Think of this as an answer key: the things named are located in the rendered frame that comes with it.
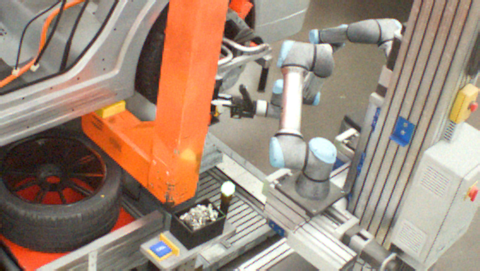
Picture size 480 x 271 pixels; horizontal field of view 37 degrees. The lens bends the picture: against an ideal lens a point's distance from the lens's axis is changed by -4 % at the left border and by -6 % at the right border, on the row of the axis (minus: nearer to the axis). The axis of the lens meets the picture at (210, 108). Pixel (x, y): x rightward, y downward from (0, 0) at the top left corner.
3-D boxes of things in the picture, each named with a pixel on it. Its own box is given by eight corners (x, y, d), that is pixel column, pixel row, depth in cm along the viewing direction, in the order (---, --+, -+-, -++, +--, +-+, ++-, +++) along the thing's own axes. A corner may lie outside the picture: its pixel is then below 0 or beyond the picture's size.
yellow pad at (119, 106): (109, 96, 362) (109, 87, 359) (125, 110, 354) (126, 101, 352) (86, 105, 353) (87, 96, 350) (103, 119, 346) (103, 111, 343)
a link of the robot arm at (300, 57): (308, 167, 287) (317, 39, 304) (270, 163, 286) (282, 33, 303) (301, 174, 298) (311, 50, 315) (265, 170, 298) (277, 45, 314)
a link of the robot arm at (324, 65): (342, 44, 305) (317, 90, 350) (317, 39, 304) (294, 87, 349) (342, 68, 300) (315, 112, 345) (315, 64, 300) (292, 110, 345)
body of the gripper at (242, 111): (228, 117, 348) (254, 121, 348) (231, 102, 343) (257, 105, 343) (228, 108, 354) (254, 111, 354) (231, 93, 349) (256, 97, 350)
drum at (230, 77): (210, 66, 379) (214, 42, 370) (239, 86, 367) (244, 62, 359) (189, 74, 370) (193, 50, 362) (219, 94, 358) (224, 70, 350)
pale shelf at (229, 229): (210, 212, 343) (212, 207, 341) (236, 232, 334) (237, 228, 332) (139, 249, 316) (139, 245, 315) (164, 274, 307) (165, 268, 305)
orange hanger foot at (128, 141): (106, 119, 373) (111, 61, 353) (174, 176, 345) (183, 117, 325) (80, 129, 363) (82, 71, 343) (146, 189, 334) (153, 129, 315)
